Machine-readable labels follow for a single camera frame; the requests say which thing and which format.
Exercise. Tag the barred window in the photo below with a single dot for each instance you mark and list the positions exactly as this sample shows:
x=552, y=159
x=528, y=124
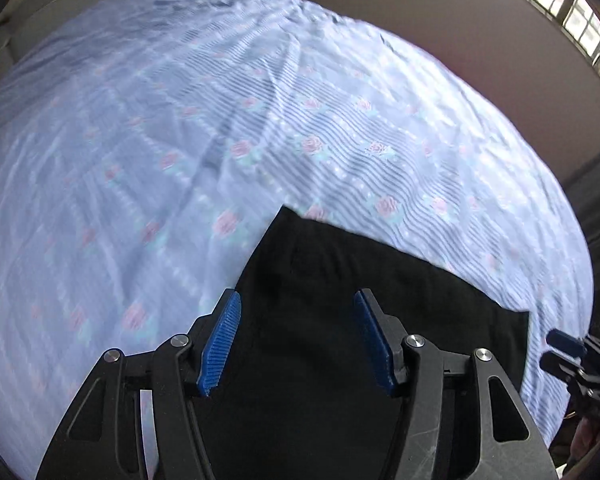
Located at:
x=575, y=5

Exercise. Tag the blue floral striped bed sheet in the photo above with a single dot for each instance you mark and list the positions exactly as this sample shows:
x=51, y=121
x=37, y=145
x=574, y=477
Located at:
x=230, y=135

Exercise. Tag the black pants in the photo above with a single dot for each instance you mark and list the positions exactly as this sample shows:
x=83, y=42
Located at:
x=310, y=360

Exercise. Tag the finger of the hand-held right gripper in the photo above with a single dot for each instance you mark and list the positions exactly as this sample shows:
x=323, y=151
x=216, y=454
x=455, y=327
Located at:
x=560, y=366
x=566, y=342

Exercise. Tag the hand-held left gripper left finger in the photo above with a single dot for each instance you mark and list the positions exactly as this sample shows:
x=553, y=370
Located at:
x=220, y=342

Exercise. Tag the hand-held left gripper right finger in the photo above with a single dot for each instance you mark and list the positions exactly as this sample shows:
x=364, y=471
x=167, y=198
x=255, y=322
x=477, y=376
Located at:
x=375, y=342

